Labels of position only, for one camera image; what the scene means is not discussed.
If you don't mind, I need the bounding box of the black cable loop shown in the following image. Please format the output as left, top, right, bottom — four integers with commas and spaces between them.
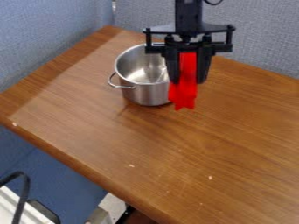
0, 171, 32, 224

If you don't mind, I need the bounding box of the white table leg bracket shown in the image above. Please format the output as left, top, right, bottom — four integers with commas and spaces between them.
84, 193, 135, 224

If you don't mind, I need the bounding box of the stainless steel pot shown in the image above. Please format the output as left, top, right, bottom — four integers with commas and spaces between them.
106, 44, 171, 106

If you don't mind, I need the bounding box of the red star-shaped block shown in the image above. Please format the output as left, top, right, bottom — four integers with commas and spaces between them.
168, 52, 197, 110

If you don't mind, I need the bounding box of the white box with black part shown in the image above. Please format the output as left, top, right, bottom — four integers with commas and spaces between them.
0, 186, 61, 224

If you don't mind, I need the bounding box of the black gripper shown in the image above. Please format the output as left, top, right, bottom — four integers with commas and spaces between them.
143, 0, 236, 84

